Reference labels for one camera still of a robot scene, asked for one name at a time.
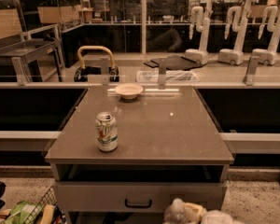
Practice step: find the clear plastic water bottle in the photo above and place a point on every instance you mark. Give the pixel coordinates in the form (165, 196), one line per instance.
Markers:
(175, 213)

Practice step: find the grey drawer cabinet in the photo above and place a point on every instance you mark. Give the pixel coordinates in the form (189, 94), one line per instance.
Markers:
(165, 136)

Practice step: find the grey middle drawer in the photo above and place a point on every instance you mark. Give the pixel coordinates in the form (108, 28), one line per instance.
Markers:
(77, 196)

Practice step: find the white background robot middle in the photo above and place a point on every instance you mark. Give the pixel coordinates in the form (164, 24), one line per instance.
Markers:
(237, 19)

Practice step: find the green white soda can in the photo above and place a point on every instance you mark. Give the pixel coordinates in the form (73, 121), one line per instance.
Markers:
(106, 131)

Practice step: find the white shallow bowl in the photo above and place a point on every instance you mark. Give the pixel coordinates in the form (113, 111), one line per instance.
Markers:
(128, 91)

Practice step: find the clear plastic tray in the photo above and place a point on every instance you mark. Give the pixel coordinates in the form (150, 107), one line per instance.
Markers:
(175, 76)

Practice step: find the yellow sponge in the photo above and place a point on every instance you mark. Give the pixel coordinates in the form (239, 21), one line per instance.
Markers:
(48, 214)

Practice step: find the black floor mat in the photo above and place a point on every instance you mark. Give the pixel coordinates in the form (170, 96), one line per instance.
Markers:
(173, 62)

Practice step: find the green snack bag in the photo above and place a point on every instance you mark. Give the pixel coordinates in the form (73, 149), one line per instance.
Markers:
(23, 213)

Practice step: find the white background robot left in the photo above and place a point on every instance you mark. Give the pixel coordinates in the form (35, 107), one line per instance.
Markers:
(200, 22)

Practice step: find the grey side table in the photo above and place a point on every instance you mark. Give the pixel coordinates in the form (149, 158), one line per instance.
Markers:
(36, 58)

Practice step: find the black drawer handle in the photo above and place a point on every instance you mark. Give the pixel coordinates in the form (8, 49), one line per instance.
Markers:
(146, 205)

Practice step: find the wire basket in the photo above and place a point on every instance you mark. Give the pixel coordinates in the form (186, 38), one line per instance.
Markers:
(49, 198)

